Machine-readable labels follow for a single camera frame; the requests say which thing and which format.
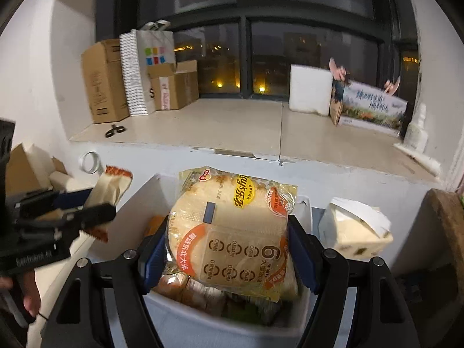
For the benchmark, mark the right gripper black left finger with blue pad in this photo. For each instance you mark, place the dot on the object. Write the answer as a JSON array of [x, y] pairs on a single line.
[[102, 303]]

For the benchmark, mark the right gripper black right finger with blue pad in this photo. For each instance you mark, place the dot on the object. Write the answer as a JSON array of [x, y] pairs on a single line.
[[357, 304]]

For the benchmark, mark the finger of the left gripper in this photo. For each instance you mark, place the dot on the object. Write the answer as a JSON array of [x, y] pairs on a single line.
[[47, 200], [86, 218]]

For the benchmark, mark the beige orange snack packet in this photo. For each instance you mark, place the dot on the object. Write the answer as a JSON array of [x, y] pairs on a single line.
[[110, 187]]

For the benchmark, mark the rice cracker pack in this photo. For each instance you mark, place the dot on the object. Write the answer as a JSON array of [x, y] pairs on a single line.
[[230, 231]]

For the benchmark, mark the person's left hand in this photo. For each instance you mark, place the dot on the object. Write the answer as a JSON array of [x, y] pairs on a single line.
[[31, 295]]

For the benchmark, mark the brown cardboard box at left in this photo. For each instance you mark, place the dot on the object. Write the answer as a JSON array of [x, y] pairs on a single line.
[[30, 168]]

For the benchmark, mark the clear tape roll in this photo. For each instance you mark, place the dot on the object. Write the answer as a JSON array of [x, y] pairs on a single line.
[[90, 163]]

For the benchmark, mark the beige tissue pack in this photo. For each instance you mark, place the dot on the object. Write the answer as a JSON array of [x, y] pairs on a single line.
[[354, 229]]

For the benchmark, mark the black scissors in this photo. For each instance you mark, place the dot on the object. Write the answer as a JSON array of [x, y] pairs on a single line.
[[115, 129]]

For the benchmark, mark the white storage bin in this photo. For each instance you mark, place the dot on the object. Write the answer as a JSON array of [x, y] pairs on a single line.
[[175, 323]]

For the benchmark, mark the wooden side table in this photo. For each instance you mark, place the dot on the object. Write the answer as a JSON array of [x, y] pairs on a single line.
[[448, 210]]

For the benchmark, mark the tall brown cardboard box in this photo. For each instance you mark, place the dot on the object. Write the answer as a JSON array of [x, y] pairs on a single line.
[[104, 82]]

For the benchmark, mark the open small cardboard box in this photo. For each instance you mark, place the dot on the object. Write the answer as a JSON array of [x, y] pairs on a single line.
[[174, 85]]

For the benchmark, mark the white polka dot gift bag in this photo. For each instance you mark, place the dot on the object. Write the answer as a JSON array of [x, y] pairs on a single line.
[[152, 44]]

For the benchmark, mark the landscape printed banner board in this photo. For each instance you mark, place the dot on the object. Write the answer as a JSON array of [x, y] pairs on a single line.
[[371, 108]]

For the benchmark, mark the white foam board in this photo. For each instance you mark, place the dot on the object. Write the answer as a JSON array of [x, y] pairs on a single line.
[[310, 89]]

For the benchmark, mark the white bottle by wall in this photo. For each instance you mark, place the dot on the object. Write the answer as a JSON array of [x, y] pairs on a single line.
[[416, 137]]

